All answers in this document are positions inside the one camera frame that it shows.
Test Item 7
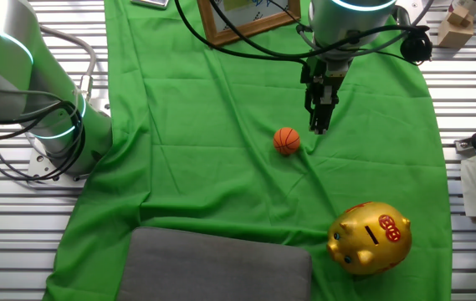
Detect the wooden picture frame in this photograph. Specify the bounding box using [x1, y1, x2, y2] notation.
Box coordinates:
[197, 0, 302, 48]

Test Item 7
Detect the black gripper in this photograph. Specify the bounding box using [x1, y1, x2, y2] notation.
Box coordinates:
[299, 57, 351, 135]

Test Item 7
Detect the large wooden block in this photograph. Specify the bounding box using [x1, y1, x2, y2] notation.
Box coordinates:
[437, 18, 474, 49]

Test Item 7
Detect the small orange basketball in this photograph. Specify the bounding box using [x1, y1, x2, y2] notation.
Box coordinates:
[273, 126, 302, 156]

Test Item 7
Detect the green cloth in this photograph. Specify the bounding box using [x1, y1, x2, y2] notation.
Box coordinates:
[43, 0, 454, 301]

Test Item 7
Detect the silver digital scale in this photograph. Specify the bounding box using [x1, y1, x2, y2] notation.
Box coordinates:
[131, 0, 171, 9]

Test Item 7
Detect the white brown small box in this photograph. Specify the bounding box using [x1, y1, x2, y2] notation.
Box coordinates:
[450, 0, 476, 16]

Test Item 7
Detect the grey cushion pad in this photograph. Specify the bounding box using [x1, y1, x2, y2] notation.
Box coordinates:
[115, 227, 314, 301]

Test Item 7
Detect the small wooden block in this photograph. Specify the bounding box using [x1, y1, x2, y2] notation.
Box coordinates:
[446, 4, 475, 28]

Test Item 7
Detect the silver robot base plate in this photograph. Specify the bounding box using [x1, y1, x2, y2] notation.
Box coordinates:
[27, 102, 112, 183]

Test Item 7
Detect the golden piggy bank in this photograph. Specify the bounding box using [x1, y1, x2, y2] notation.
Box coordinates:
[325, 201, 413, 276]

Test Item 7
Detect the grey cable with connector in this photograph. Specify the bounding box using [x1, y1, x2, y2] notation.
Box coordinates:
[39, 25, 98, 102]

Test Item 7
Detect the looped black cable bundle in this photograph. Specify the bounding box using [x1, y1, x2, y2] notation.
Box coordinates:
[0, 99, 86, 184]

